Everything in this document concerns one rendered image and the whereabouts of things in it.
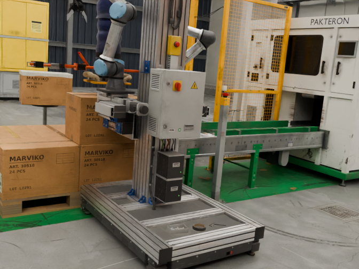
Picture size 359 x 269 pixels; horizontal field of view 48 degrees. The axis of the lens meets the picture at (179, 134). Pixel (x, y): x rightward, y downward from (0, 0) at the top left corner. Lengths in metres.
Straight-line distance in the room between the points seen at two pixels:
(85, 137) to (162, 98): 0.97
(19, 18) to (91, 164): 7.74
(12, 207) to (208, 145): 1.81
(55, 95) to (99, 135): 1.95
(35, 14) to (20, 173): 7.96
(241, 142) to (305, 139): 1.00
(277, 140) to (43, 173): 2.50
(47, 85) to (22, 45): 5.64
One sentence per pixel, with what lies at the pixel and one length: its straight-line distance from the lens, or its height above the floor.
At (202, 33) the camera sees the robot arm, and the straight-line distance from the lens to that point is 3.38.
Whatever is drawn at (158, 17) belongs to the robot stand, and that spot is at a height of 1.58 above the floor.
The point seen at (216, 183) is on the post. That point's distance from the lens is 3.85.
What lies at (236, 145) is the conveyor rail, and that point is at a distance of 4.14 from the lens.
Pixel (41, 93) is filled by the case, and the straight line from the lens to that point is 5.31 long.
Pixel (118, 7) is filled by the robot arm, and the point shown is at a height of 1.62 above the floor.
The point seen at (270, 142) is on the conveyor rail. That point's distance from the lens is 4.48.
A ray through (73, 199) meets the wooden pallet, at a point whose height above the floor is 0.08.
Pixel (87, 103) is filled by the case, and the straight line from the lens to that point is 3.39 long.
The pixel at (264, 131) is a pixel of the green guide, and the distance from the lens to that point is 4.55.
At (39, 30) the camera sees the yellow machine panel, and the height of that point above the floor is 1.79.
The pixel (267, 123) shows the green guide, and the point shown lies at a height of 0.61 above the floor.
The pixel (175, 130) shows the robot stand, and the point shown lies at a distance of 2.79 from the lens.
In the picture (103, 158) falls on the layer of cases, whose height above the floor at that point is 0.42.
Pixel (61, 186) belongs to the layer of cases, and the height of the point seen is 0.21.
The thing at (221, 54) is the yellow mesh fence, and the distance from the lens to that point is 4.83.
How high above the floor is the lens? 1.29
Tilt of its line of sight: 10 degrees down
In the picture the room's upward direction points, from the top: 5 degrees clockwise
